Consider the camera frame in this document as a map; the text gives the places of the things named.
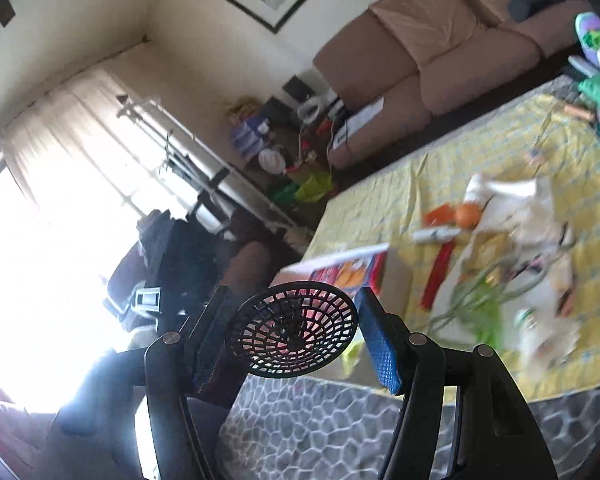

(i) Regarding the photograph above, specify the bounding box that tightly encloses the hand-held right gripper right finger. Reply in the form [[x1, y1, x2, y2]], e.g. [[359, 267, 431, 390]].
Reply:
[[354, 286, 562, 480]]

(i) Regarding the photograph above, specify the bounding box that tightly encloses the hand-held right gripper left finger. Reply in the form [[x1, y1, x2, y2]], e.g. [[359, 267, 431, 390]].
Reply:
[[47, 285, 242, 480]]

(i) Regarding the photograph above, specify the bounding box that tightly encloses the black mesh strainer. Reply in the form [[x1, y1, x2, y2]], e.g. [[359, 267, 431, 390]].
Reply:
[[225, 281, 359, 379]]

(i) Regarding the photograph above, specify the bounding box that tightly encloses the grey pebble pattern desktop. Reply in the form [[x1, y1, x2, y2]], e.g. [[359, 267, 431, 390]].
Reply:
[[219, 374, 600, 480]]

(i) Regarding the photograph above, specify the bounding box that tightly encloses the printed snack box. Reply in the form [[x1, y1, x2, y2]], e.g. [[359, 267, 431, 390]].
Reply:
[[272, 242, 416, 322]]

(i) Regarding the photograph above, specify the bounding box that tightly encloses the red plastic stick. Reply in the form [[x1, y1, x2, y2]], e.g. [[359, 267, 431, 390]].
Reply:
[[420, 240, 456, 309]]

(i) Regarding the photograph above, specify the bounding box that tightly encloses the white cardboard box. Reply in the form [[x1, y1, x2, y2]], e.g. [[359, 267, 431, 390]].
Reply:
[[432, 220, 584, 366]]

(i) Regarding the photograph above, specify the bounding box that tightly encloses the dark chair with clothes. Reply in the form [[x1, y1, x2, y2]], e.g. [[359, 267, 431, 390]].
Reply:
[[102, 207, 276, 332]]

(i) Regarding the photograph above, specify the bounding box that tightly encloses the white tube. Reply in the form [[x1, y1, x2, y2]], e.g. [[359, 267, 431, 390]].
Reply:
[[411, 226, 464, 245]]

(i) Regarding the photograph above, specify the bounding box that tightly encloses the yellow checked tablecloth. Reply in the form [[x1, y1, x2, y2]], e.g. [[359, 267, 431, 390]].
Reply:
[[300, 77, 600, 404]]

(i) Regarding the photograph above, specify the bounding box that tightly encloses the orange fruit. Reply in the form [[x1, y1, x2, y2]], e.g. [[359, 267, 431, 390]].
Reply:
[[454, 204, 484, 229]]

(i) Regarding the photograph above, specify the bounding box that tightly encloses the metal clothes rack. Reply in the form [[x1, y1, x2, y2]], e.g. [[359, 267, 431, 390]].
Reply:
[[116, 93, 301, 232]]

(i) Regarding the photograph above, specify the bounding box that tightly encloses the green plastic bag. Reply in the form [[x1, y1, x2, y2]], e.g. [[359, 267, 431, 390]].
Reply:
[[270, 170, 334, 206]]

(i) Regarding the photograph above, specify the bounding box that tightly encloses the white cloth glove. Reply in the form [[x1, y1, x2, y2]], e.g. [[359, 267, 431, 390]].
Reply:
[[464, 172, 511, 209]]

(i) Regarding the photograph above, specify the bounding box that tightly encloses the white kettle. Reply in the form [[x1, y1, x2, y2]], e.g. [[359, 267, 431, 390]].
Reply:
[[300, 95, 331, 126]]

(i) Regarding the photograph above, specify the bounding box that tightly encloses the beige curtain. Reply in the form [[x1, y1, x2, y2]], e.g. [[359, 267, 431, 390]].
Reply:
[[0, 67, 162, 202]]

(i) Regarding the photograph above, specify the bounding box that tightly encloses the brown sofa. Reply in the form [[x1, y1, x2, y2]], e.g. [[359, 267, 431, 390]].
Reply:
[[312, 0, 599, 171]]

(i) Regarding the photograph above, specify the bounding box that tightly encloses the orange capped marker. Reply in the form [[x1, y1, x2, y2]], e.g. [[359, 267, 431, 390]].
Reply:
[[562, 104, 597, 122]]

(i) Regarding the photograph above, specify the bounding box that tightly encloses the dark cushion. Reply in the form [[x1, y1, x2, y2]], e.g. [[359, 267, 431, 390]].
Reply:
[[508, 0, 561, 24]]

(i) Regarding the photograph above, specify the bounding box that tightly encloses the purple teal plastic container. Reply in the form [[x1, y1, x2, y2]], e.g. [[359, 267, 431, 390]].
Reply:
[[574, 11, 600, 74]]

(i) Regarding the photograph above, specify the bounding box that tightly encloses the green coiled cable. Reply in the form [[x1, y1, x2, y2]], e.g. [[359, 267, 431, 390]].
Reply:
[[425, 245, 576, 347]]

